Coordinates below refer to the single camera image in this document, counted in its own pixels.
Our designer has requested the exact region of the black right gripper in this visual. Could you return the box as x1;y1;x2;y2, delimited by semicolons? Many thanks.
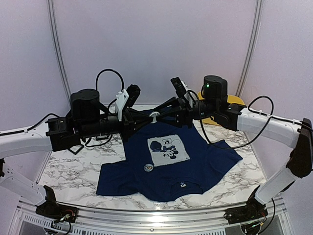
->
155;96;218;129

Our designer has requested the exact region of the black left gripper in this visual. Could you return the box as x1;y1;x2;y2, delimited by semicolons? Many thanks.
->
80;109;153;143

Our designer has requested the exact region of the navy blue printed t-shirt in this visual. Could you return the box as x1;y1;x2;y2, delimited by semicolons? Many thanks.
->
96;122;242;202

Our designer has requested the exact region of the round blue brooch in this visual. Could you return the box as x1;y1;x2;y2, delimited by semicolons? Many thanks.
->
143;164;154;172

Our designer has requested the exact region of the black case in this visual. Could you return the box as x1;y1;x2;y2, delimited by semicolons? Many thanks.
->
68;144;84;155
95;135;110;141

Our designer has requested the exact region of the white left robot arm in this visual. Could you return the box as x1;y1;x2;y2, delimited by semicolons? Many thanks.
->
0;90;154;210

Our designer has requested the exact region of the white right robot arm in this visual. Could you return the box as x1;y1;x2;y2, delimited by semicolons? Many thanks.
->
153;75;313;219

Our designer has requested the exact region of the yellow plastic basket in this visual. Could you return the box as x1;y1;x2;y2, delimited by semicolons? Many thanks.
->
197;92;245;126

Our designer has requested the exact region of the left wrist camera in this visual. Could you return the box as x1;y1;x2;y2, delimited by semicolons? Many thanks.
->
115;84;141;121

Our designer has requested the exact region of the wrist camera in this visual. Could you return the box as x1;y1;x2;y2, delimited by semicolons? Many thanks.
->
115;84;141;121
170;77;194;108

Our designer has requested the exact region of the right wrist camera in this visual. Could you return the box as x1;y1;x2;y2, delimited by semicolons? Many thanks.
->
170;77;194;108

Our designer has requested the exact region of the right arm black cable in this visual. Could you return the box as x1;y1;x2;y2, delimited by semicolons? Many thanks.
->
189;90;309;149

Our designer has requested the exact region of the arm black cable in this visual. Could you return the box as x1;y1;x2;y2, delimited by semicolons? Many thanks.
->
189;90;309;149
0;69;125;147

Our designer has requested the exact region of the aluminium left corner post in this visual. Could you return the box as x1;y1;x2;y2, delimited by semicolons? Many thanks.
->
46;0;71;103

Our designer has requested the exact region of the aluminium corner post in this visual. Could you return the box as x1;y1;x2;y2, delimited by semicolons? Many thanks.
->
46;0;71;103
236;0;264;96

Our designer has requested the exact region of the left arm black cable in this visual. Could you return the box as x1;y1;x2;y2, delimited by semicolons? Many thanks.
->
0;69;125;147

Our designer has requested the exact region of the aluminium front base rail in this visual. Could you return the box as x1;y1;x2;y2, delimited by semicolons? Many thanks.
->
8;197;294;235

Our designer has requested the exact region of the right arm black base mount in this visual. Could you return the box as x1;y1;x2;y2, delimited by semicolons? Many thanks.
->
224;186;268;224

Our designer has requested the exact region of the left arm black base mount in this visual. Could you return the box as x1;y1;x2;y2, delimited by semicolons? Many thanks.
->
35;186;78;223

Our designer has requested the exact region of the aluminium right corner post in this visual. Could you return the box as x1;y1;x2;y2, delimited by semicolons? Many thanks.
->
236;0;264;96

